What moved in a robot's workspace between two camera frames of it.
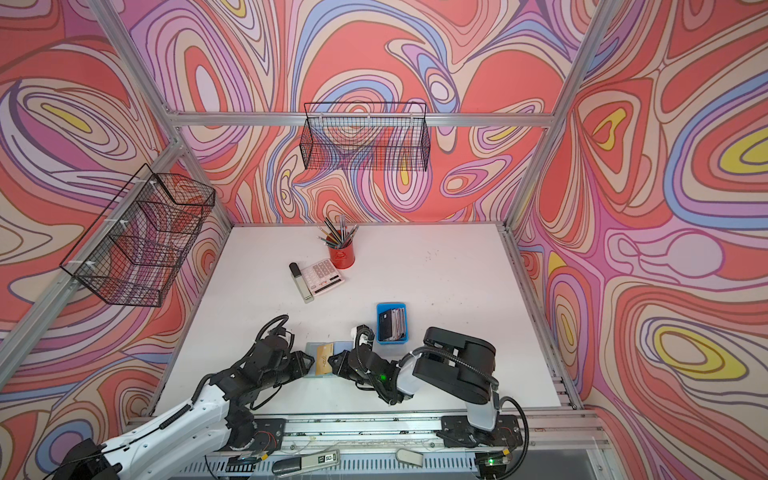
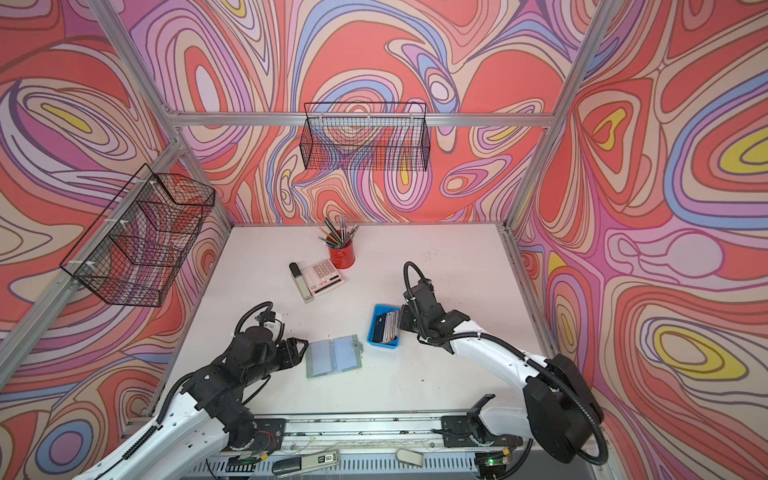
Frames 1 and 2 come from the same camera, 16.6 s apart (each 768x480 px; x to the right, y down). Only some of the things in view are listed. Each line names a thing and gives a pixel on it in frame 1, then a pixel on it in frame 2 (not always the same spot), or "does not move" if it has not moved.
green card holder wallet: x=321 y=352 does not move
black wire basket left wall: x=137 y=246 does not move
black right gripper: x=345 y=358 -> x=405 y=323
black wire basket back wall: x=365 y=136 does not move
